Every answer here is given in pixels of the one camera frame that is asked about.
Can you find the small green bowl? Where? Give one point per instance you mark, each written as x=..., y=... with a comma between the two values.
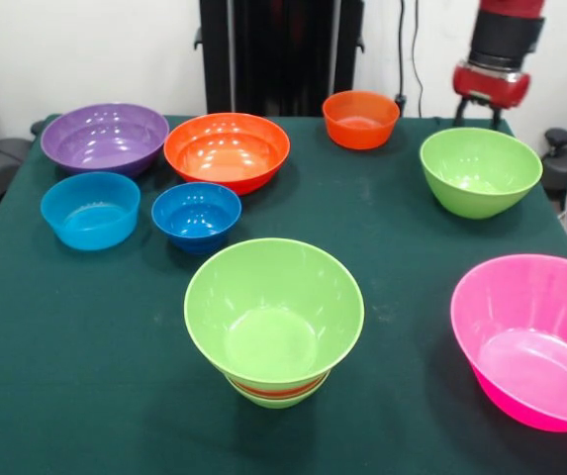
x=273, y=402

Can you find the light blue translucent bowl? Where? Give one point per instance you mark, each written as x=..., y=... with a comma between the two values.
x=90, y=218

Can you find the large pink bowl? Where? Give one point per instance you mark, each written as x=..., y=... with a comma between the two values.
x=525, y=336

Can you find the large green bowl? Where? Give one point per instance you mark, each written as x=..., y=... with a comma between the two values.
x=481, y=168
x=273, y=316

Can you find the purple bowl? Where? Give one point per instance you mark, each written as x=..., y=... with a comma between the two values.
x=105, y=143

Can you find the small dark blue bowl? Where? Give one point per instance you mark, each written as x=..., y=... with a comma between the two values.
x=196, y=218

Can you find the dark green table cloth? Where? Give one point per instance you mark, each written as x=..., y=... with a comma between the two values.
x=65, y=346

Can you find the small translucent orange bowl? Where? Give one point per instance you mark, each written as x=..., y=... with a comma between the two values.
x=362, y=123
x=275, y=391

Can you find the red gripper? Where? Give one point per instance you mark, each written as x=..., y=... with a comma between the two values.
x=491, y=88

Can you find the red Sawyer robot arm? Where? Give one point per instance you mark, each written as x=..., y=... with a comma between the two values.
x=505, y=34

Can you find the large orange bowl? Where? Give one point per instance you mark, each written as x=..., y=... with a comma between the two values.
x=226, y=153

